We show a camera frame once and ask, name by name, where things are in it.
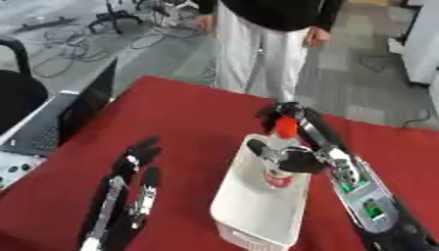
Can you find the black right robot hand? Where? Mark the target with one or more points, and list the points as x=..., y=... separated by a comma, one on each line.
x=300, y=161

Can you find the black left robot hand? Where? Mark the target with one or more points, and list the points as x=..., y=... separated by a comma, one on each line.
x=130, y=163

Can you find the red cylindrical object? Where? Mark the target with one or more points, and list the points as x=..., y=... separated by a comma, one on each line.
x=286, y=126

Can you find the white plastic box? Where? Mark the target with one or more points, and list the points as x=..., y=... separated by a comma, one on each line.
x=260, y=209

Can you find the red and white small object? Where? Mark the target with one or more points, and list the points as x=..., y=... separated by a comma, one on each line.
x=278, y=179

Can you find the black laptop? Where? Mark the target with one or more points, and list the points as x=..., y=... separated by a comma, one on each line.
x=80, y=108

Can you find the grey control panel with knobs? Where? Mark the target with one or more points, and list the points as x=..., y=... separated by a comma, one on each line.
x=17, y=168

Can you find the person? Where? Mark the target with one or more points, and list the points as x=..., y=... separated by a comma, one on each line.
x=257, y=49

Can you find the person's left hand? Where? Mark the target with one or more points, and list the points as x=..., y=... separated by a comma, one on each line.
x=317, y=36

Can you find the person's hand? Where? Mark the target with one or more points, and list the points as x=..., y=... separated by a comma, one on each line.
x=204, y=23
x=317, y=36

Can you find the black chair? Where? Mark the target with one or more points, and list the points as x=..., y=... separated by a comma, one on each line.
x=20, y=94

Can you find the black office chair base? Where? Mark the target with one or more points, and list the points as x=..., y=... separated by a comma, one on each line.
x=114, y=17

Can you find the person's right hand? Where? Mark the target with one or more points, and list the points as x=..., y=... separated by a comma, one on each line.
x=204, y=23

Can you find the black bar on floor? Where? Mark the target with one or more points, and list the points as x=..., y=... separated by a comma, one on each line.
x=44, y=24

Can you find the white cabinet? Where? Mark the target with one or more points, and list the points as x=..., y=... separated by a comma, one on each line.
x=420, y=42

